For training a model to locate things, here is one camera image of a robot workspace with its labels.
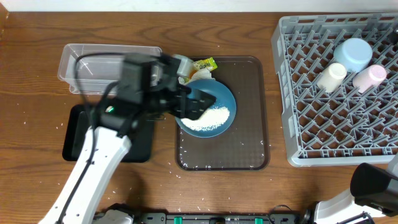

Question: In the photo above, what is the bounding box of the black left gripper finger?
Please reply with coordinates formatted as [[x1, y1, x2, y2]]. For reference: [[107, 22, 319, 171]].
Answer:
[[174, 89, 216, 120], [160, 53, 179, 80]]

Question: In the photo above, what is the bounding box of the white tissue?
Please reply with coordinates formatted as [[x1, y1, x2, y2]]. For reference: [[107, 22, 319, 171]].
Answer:
[[178, 68, 215, 85]]

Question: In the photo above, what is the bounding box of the dark blue plate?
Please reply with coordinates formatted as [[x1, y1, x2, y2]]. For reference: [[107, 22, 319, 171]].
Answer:
[[175, 79, 237, 138]]

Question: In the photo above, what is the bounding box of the green yellow snack wrapper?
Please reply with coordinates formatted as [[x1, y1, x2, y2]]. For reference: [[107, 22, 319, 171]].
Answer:
[[190, 57, 218, 78]]

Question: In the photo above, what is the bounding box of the cream white cup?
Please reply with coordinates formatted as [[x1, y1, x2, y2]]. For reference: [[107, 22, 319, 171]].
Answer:
[[317, 63, 347, 93]]

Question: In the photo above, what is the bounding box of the light blue bowl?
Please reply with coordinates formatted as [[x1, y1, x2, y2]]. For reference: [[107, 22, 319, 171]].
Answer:
[[333, 38, 373, 73]]

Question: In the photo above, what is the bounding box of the pink cup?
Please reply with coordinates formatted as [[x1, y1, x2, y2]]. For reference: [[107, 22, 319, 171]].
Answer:
[[353, 65, 387, 93]]

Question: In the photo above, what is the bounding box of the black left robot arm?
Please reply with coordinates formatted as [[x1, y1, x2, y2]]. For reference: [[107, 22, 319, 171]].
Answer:
[[41, 53, 215, 223]]

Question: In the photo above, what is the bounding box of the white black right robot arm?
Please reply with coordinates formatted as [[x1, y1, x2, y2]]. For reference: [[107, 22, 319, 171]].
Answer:
[[176, 87, 397, 223]]

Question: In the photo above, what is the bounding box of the grey dishwasher rack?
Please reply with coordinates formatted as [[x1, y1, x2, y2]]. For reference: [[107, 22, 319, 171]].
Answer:
[[271, 13, 397, 167]]

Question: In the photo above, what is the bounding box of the white rice pile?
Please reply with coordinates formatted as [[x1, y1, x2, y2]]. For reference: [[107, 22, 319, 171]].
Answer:
[[181, 106, 230, 131]]

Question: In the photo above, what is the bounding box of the clear plastic bin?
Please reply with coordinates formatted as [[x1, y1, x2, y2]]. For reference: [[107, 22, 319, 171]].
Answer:
[[58, 44, 162, 95]]

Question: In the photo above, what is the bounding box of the brown serving tray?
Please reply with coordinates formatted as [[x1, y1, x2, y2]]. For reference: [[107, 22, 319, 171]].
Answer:
[[175, 56, 271, 171]]

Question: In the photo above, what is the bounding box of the black plastic tray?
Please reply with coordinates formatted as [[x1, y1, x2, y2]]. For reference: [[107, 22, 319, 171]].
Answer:
[[62, 105, 155, 163]]

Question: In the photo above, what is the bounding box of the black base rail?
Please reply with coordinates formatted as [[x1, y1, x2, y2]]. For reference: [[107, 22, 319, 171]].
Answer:
[[93, 210, 314, 224]]

